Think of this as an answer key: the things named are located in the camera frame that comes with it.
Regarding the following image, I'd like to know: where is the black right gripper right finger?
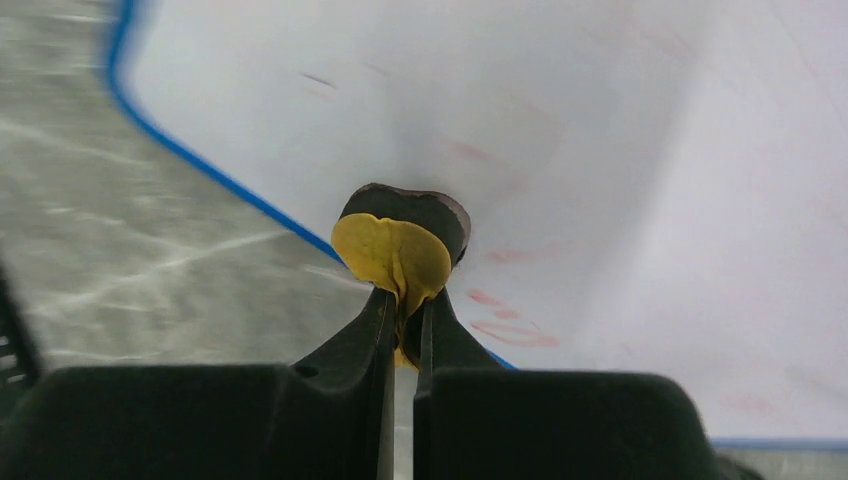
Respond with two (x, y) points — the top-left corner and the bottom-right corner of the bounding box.
(411, 293), (721, 479)

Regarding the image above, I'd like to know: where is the blue framed whiteboard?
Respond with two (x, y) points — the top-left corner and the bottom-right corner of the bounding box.
(105, 1), (847, 450)

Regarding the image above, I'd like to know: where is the yellow black whiteboard eraser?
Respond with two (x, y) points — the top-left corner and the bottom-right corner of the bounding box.
(330, 183), (472, 370)

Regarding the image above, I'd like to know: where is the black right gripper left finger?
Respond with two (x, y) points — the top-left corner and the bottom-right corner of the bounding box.
(1, 290), (395, 479)

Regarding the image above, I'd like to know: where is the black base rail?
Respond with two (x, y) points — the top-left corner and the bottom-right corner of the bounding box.
(1, 268), (42, 422)

